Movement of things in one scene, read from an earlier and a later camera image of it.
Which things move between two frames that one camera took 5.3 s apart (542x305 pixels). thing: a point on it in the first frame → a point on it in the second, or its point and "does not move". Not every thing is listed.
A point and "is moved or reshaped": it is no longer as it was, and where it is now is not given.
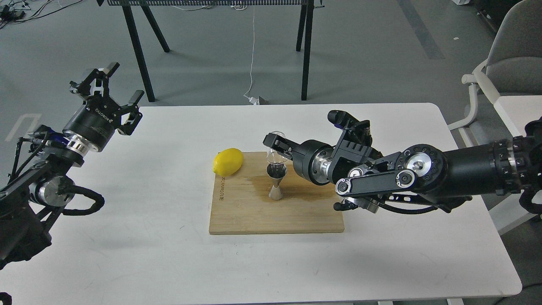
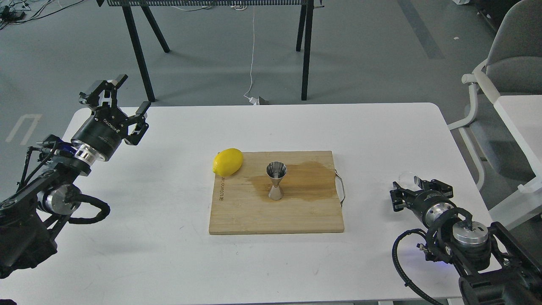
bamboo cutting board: [241, 204] does not move
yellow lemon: [228, 162] does not move
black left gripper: [93, 125] → [103, 131]
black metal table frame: [304, 37] does not move
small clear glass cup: [273, 157] is moved or reshaped
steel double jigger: [277, 171] does not move
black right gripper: [311, 159] → [435, 208]
